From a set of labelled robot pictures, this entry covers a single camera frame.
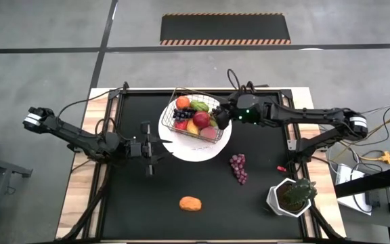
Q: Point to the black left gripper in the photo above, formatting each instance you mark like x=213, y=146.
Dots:
x=137, y=149

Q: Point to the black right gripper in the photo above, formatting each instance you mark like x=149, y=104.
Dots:
x=249, y=108

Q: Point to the black grape bunch green stem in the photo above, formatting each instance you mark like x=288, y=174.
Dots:
x=220, y=120

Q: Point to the pink peach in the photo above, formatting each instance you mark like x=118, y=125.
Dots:
x=208, y=133

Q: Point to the red pomegranate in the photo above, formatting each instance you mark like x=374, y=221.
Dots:
x=201, y=120

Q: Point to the green bell pepper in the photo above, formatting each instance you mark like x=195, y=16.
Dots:
x=200, y=106

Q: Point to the red chili pepper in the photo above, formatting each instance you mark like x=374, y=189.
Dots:
x=180, y=125

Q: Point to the yellow orange mango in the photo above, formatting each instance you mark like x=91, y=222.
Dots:
x=192, y=129

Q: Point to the orange fruit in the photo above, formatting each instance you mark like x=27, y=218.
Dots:
x=183, y=102

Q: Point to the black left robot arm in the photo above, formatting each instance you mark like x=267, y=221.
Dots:
x=80, y=139

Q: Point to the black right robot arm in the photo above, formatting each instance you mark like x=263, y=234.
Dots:
x=310, y=115

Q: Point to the white round plate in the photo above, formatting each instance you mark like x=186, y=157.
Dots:
x=188, y=152

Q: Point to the red grape bunch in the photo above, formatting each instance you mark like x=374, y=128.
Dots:
x=238, y=166

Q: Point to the orange bread piece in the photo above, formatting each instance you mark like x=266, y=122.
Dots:
x=190, y=204

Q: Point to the small red plastic piece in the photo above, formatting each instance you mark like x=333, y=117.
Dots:
x=281, y=168

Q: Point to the black hazard-striped floor mat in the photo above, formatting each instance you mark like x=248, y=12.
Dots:
x=225, y=28

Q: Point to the potted green plant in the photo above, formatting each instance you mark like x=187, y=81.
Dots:
x=272, y=200

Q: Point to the green cactus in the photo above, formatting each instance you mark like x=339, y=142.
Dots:
x=298, y=193

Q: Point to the white box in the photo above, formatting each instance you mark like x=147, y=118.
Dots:
x=345, y=173

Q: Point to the black metal bar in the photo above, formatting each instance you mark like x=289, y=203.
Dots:
x=367, y=181

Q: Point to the yellow power splitter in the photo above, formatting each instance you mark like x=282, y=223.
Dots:
x=385, y=157

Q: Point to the black frame clamp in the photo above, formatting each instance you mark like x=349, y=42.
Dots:
x=125, y=87
x=250, y=86

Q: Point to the black metal table frame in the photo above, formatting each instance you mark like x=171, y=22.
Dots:
x=141, y=90

